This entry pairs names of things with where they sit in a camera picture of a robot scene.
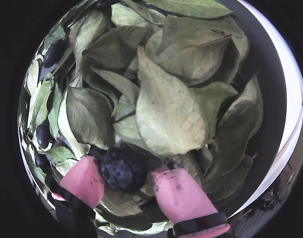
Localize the large pale green leaf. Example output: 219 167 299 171
135 46 208 157

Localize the gripper finger with pink tip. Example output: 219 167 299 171
44 155 106 238
150 164 232 238

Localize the dark grey round bowl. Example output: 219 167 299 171
18 0 288 238

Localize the dark blueberry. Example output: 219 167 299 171
43 38 68 69
34 150 51 170
36 120 52 150
99 148 148 193
93 0 112 11

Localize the pile of green leaves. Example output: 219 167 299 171
18 0 265 236

